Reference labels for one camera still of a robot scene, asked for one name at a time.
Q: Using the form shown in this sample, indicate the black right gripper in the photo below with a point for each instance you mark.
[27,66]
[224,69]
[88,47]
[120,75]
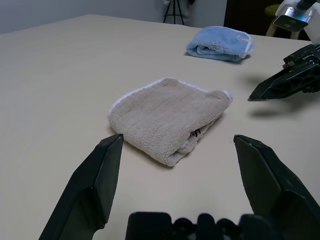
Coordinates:
[307,55]

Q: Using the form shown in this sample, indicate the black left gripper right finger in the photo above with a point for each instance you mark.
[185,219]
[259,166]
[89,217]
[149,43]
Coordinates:
[275,190]

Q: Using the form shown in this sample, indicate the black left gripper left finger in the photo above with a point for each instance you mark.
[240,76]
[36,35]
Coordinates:
[85,195]

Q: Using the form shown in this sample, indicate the beige towel with white trim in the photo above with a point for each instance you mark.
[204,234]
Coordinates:
[162,120]

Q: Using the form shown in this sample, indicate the light blue folded towel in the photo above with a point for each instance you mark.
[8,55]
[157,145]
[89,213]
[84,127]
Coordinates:
[217,40]

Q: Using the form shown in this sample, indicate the black tripod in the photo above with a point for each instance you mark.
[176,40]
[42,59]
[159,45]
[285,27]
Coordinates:
[173,15]

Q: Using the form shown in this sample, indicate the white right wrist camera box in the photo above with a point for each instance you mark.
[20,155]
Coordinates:
[291,23]

